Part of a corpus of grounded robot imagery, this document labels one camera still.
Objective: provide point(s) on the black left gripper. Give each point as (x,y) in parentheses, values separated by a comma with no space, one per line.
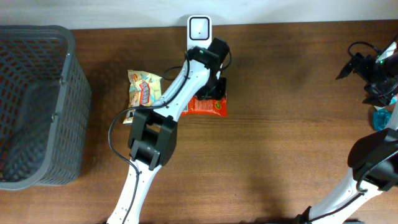
(220,93)

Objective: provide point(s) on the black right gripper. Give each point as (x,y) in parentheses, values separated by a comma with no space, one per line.
(382,94)

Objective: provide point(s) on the red candy bag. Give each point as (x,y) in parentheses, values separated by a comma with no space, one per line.
(206,107)

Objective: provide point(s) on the blue mouthwash bottle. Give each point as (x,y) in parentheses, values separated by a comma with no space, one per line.
(383,118)

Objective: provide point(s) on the yellow wipes bag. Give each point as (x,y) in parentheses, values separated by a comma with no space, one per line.
(144,89)

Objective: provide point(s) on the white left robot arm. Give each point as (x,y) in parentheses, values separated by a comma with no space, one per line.
(153,134)

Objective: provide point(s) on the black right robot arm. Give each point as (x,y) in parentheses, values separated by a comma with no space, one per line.
(372,160)

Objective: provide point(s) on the white barcode scanner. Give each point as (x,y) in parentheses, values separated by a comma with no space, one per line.
(199,31)

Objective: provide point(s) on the grey plastic basket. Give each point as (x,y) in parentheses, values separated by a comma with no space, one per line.
(45,107)

